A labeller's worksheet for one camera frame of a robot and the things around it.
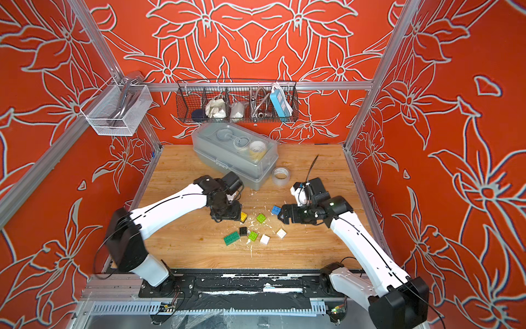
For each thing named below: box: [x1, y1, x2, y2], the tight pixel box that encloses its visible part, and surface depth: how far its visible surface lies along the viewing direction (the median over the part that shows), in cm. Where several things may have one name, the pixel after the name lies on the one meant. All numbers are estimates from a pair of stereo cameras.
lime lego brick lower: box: [247, 230, 259, 242], surface depth 86 cm
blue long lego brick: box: [270, 205, 282, 216], surface depth 94 cm
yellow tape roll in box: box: [248, 140, 268, 162], surface depth 96 cm
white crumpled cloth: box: [204, 98, 227, 119], surface depth 92 cm
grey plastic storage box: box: [191, 122, 279, 191], surface depth 97 cm
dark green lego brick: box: [223, 230, 241, 247], surface depth 85 cm
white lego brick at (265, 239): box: [260, 233, 271, 246], surface depth 85 cm
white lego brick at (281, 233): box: [276, 227, 287, 240], surface depth 87 cm
